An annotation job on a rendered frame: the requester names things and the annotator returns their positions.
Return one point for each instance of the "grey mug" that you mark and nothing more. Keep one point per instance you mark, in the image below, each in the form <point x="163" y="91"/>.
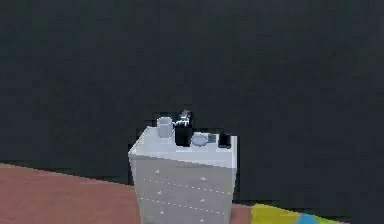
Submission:
<point x="165" y="127"/>

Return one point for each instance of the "small grey square object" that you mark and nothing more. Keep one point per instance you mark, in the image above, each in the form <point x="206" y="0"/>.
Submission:
<point x="212" y="138"/>

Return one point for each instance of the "small black box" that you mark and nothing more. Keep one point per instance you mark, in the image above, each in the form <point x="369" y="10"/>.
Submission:
<point x="224" y="140"/>

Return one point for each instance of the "white chest of drawers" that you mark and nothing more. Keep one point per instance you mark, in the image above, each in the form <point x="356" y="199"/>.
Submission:
<point x="181" y="186"/>

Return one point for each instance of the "yellow and blue cloth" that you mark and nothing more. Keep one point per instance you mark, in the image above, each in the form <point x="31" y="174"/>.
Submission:
<point x="280" y="216"/>

